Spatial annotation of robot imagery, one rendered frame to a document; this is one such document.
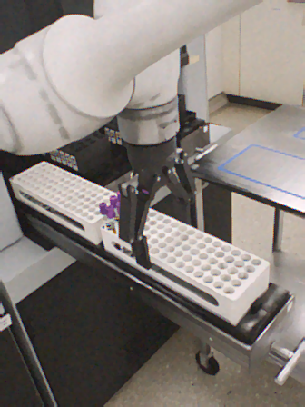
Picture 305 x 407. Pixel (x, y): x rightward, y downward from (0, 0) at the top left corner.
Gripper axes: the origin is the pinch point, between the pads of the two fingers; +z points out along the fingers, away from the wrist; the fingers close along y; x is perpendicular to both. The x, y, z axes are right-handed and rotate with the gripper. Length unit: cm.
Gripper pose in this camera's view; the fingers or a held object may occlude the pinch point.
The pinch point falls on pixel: (162, 239)
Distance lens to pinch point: 74.7
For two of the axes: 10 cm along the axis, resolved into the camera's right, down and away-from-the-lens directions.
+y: 6.8, -4.8, 5.6
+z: 1.1, 8.2, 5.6
